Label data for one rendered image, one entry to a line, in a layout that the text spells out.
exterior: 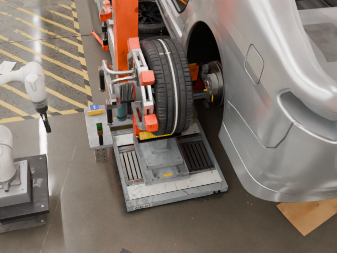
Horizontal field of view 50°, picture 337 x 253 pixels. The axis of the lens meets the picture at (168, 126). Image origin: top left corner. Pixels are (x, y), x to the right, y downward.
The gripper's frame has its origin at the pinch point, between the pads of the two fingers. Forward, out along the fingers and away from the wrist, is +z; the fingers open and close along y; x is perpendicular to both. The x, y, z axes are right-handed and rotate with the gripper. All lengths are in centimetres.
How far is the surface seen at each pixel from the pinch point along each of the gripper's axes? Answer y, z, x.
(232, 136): 53, -10, 104
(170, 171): 11, 66, 81
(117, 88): -9, -13, 49
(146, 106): 17, -16, 61
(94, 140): -10.9, 32.3, 28.1
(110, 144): -4, 33, 38
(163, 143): -7, 50, 81
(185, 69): 10, -33, 89
